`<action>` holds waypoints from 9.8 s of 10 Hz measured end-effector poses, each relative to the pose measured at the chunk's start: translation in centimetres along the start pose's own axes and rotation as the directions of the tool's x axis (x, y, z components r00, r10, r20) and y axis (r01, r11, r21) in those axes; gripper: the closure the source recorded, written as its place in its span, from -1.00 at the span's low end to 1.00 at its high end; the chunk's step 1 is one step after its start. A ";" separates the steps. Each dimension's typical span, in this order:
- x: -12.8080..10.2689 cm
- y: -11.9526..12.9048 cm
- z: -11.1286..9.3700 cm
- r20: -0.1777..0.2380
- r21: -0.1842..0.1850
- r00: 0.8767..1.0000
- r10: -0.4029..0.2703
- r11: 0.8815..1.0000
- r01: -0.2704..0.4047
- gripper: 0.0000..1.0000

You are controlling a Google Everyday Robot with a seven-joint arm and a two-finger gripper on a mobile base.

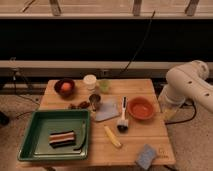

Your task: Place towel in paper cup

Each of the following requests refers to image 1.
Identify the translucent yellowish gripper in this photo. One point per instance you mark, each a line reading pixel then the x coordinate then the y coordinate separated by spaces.
pixel 169 104

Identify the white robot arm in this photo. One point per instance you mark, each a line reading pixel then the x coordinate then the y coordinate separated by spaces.
pixel 186 81

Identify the green plastic cup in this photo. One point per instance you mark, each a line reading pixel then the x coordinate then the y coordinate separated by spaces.
pixel 104 85

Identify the metal cup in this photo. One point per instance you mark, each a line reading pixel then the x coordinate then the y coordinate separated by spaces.
pixel 95 101

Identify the white paper cup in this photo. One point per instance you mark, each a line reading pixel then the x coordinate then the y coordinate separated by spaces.
pixel 90 81

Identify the orange bowl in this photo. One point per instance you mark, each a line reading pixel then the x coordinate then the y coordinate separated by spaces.
pixel 140 108

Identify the wooden table board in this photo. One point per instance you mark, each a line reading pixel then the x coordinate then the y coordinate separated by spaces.
pixel 101 152

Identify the blue sponge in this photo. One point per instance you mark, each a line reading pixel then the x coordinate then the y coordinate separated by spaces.
pixel 146 156

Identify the yellow banana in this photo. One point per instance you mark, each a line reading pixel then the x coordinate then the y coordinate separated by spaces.
pixel 112 137

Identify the brown dried food pieces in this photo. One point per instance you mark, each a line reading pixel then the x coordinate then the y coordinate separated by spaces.
pixel 82 105

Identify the green curved utensil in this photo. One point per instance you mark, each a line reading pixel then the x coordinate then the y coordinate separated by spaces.
pixel 82 137

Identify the orange ball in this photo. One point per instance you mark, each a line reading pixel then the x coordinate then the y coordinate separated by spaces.
pixel 66 87

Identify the dark brown bowl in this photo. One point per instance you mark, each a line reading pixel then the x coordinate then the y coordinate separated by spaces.
pixel 58 84

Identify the striped folded cloth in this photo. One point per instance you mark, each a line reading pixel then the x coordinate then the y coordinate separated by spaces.
pixel 62 139

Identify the green plastic tray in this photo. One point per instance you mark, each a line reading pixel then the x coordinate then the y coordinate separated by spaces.
pixel 35 145

